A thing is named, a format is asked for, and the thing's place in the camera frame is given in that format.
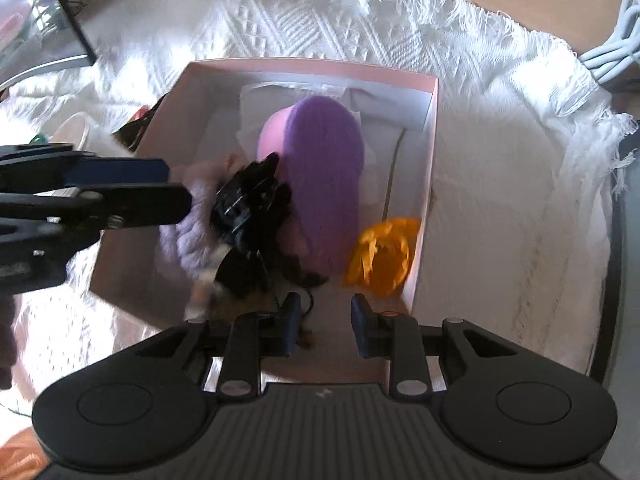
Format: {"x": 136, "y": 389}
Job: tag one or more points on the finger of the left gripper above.
{"x": 48, "y": 167}
{"x": 87, "y": 213}

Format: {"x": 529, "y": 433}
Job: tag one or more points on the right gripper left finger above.
{"x": 253, "y": 337}

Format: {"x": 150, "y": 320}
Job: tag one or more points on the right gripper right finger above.
{"x": 397, "y": 338}

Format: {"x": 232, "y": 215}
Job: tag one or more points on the orange artificial flower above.
{"x": 383, "y": 257}

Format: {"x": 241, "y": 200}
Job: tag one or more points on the lavender knitted scrunchie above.
{"x": 183, "y": 249}

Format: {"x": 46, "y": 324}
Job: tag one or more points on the black plastic hair claw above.
{"x": 250, "y": 208}

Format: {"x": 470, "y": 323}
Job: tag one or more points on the pink purple sponge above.
{"x": 321, "y": 155}

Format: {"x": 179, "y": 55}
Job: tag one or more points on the black computer monitor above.
{"x": 37, "y": 37}

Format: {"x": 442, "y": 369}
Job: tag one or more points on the pink cardboard box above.
{"x": 199, "y": 120}

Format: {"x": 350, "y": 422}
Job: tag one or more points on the white textured table cloth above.
{"x": 526, "y": 141}

